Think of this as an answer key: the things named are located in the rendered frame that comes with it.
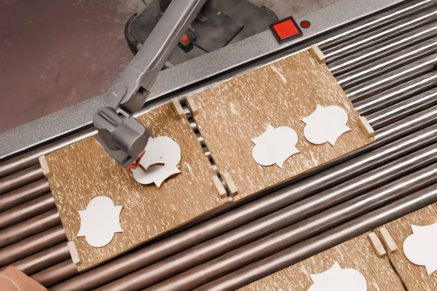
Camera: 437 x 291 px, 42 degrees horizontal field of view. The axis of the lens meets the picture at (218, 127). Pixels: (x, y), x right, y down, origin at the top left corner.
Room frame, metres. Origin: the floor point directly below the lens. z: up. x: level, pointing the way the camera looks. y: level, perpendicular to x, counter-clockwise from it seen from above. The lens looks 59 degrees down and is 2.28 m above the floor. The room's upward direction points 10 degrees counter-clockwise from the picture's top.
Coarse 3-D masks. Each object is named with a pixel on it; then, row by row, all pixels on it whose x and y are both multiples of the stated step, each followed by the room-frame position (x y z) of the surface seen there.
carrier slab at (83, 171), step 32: (160, 128) 0.83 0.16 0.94; (64, 160) 0.78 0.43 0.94; (96, 160) 0.76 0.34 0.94; (192, 160) 0.71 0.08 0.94; (64, 192) 0.68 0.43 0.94; (96, 192) 0.67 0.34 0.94; (128, 192) 0.65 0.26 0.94; (160, 192) 0.64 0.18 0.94; (192, 192) 0.62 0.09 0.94; (64, 224) 0.59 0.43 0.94; (128, 224) 0.56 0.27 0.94; (160, 224) 0.55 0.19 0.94; (96, 256) 0.50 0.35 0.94
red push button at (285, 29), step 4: (288, 20) 1.13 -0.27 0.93; (276, 24) 1.13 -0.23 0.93; (280, 24) 1.12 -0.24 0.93; (284, 24) 1.12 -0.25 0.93; (288, 24) 1.12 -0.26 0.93; (292, 24) 1.11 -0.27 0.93; (276, 28) 1.11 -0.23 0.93; (280, 28) 1.11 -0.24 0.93; (284, 28) 1.10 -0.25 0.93; (288, 28) 1.10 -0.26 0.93; (292, 28) 1.10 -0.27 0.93; (296, 28) 1.10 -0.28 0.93; (276, 32) 1.09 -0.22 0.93; (280, 32) 1.09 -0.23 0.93; (284, 32) 1.09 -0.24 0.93; (288, 32) 1.08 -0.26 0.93; (292, 32) 1.08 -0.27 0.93; (296, 32) 1.08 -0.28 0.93; (280, 36) 1.08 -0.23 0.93; (284, 36) 1.07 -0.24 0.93; (288, 36) 1.07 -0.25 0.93
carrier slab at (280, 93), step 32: (288, 64) 0.96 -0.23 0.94; (320, 64) 0.94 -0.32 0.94; (192, 96) 0.91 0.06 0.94; (224, 96) 0.89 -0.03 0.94; (256, 96) 0.88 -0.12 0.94; (288, 96) 0.86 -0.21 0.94; (320, 96) 0.84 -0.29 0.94; (224, 128) 0.79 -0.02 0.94; (256, 128) 0.77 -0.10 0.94; (352, 128) 0.72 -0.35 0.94; (224, 160) 0.69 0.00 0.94; (288, 160) 0.66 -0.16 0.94; (320, 160) 0.64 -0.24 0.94; (256, 192) 0.59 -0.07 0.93
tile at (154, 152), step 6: (150, 144) 0.75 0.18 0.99; (156, 144) 0.75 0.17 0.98; (150, 150) 0.73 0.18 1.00; (156, 150) 0.73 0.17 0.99; (162, 150) 0.73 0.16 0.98; (144, 156) 0.70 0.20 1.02; (150, 156) 0.71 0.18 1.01; (156, 156) 0.71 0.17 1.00; (162, 156) 0.71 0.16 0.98; (144, 162) 0.68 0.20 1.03; (150, 162) 0.68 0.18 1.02; (156, 162) 0.68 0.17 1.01; (162, 162) 0.69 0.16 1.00; (144, 168) 0.66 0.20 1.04
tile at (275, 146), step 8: (272, 128) 0.76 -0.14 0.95; (280, 128) 0.76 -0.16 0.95; (288, 128) 0.75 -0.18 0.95; (264, 136) 0.74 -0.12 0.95; (272, 136) 0.73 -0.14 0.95; (280, 136) 0.73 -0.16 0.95; (288, 136) 0.73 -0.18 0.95; (296, 136) 0.72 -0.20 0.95; (256, 144) 0.72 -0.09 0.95; (264, 144) 0.72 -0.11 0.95; (272, 144) 0.71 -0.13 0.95; (280, 144) 0.71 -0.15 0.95; (288, 144) 0.70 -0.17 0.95; (296, 144) 0.70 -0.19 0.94; (256, 152) 0.70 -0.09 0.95; (264, 152) 0.69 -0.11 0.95; (272, 152) 0.69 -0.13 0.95; (280, 152) 0.68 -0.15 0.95; (288, 152) 0.68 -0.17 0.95; (296, 152) 0.68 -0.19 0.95; (256, 160) 0.67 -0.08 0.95; (264, 160) 0.67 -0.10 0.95; (272, 160) 0.66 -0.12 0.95; (280, 160) 0.66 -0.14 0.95; (280, 168) 0.64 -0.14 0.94
